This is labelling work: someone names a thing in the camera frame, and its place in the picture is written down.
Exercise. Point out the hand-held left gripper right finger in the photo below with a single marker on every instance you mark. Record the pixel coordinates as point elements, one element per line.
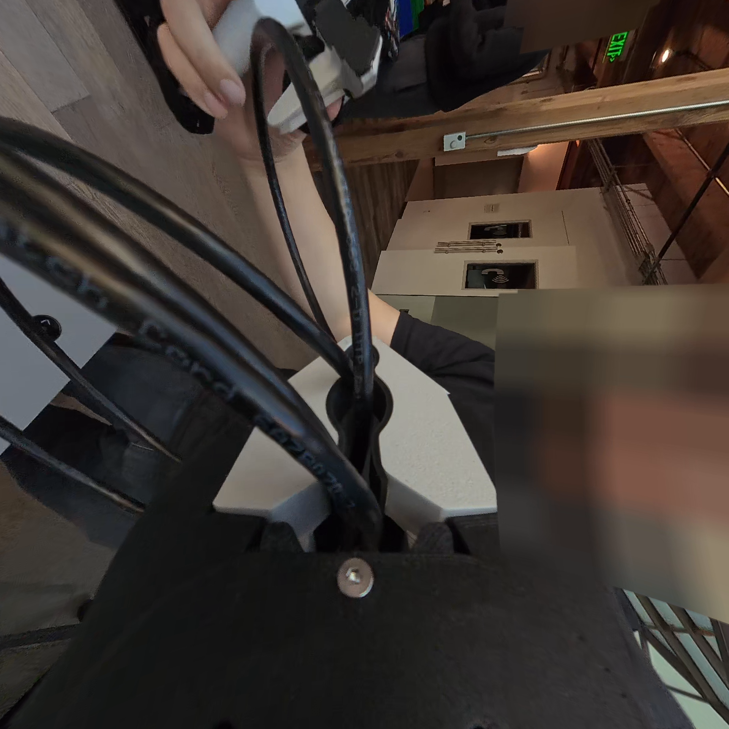
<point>433,450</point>

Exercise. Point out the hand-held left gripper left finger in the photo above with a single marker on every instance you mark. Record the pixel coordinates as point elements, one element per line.
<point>310,401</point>

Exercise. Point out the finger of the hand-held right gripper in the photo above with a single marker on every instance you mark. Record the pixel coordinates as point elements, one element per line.
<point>287,111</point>

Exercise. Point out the person's right forearm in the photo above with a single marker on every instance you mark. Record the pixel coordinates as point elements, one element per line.
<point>313,239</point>

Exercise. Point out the person's right hand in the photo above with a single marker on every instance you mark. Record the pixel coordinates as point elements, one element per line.
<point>199,62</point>

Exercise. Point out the person's black shirt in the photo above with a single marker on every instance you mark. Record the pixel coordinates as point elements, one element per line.
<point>450,359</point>

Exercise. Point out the black bag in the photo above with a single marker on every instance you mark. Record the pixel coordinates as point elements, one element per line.
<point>478,57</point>

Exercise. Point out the metal conduit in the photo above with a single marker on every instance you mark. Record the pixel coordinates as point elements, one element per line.
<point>454,141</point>

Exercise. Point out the white phone booth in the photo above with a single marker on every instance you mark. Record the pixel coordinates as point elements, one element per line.
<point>433,228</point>
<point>416,273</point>

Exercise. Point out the person's dark pants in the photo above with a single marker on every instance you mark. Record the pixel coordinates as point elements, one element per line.
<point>142,393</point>

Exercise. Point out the wooden beam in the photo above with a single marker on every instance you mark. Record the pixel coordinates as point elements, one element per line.
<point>569,105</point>

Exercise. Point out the green exit sign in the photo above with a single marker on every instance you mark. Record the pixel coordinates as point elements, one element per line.
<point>617,46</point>

